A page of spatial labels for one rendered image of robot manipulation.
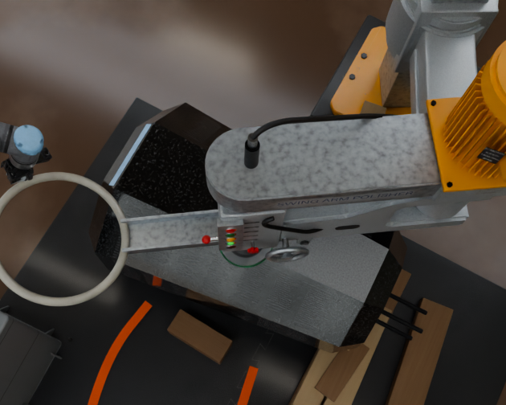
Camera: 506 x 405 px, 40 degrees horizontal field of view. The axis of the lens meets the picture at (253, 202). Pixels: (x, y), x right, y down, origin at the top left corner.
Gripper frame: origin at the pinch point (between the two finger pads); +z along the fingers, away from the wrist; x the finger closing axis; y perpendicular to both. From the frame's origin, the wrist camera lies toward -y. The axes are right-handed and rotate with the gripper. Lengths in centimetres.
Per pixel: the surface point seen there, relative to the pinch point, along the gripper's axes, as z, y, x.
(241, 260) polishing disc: -2, -56, 67
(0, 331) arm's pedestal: 36, 27, 41
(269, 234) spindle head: -46, -47, 64
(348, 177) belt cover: -89, -53, 63
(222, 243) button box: -40, -33, 59
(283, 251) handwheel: -43, -49, 71
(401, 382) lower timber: 42, -118, 157
